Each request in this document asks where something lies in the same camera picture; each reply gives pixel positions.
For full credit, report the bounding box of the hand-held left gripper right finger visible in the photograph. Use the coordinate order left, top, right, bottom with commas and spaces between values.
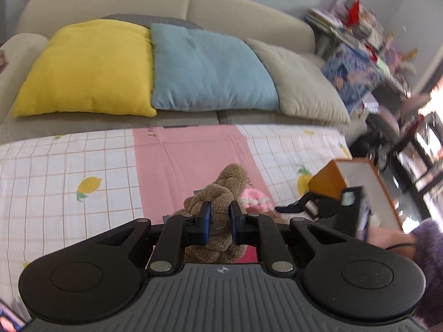
229, 201, 376, 273

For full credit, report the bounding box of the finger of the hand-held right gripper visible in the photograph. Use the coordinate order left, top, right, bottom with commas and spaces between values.
275, 192, 317, 215

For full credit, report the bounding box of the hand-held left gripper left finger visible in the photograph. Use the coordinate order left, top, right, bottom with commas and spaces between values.
69, 201, 212, 273

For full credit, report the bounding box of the brown plush toy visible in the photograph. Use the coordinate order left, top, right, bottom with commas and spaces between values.
173, 162, 248, 265

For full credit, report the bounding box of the orange cardboard box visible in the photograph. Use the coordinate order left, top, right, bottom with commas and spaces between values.
308, 158, 404, 232

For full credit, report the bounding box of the person's right forearm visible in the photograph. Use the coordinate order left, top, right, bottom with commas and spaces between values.
367, 219, 443, 329

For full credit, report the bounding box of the pink knitted item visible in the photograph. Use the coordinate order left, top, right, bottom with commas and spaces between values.
239, 187, 275, 215

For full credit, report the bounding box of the pink mat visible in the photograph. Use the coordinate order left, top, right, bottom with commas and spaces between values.
133, 124, 277, 263

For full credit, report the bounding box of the beige pillow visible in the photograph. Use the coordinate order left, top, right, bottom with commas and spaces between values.
244, 37, 351, 134

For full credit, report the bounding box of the pink grey desk chair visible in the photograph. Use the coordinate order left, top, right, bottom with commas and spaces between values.
374, 86, 437, 167

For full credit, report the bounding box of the blue printed pillow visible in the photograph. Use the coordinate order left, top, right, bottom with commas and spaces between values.
322, 43, 381, 113

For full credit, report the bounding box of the lemon print checked tablecloth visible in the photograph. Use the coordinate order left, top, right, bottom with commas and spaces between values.
0, 124, 354, 319

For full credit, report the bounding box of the light blue pillow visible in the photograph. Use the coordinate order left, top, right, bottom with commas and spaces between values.
150, 23, 280, 112

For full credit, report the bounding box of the cluttered desk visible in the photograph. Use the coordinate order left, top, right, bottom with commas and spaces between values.
305, 0, 416, 94

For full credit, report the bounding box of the stack of papers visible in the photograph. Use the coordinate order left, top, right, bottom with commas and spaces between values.
305, 9, 341, 30

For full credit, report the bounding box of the yellow pillow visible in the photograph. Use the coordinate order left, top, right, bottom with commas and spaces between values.
12, 19, 157, 117

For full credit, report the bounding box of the beige sofa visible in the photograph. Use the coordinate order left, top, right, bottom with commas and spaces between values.
0, 0, 367, 144

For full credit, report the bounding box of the smartphone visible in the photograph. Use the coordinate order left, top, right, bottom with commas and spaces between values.
0, 299, 26, 332

